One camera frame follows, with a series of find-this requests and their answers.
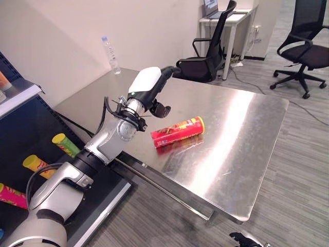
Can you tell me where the orange white bottle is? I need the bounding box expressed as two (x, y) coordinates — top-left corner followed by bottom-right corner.
(0, 71), (12, 91)

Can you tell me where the yellow chips can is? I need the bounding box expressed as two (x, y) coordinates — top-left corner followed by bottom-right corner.
(22, 154), (58, 180)

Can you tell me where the red chips can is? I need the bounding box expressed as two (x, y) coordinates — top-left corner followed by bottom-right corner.
(151, 116), (206, 149)

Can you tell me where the stainless steel table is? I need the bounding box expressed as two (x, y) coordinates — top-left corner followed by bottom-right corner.
(54, 67), (290, 223)

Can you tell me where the clear plastic water bottle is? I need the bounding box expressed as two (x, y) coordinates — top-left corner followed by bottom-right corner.
(101, 36), (121, 75)

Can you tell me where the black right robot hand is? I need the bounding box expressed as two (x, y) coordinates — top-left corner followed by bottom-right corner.
(229, 232), (255, 247)

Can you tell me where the black office chair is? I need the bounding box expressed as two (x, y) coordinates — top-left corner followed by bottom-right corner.
(269, 0), (329, 99)
(176, 0), (236, 83)

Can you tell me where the pink chips can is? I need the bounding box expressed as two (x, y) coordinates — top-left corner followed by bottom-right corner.
(0, 183), (28, 210)

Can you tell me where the white desk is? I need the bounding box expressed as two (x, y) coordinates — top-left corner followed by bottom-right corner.
(198, 4), (259, 81)

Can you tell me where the grey laptop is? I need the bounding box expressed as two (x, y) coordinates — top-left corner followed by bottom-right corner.
(201, 0), (227, 19)

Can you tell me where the green chips can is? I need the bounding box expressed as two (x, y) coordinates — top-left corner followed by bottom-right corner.
(51, 133), (82, 158)

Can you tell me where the black floor cable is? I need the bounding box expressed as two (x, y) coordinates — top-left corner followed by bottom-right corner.
(230, 61), (329, 127)

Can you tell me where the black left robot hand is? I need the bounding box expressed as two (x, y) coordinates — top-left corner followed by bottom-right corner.
(127, 66), (182, 119)

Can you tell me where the dark blue store shelf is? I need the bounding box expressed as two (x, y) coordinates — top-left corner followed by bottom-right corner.
(0, 50), (134, 247)

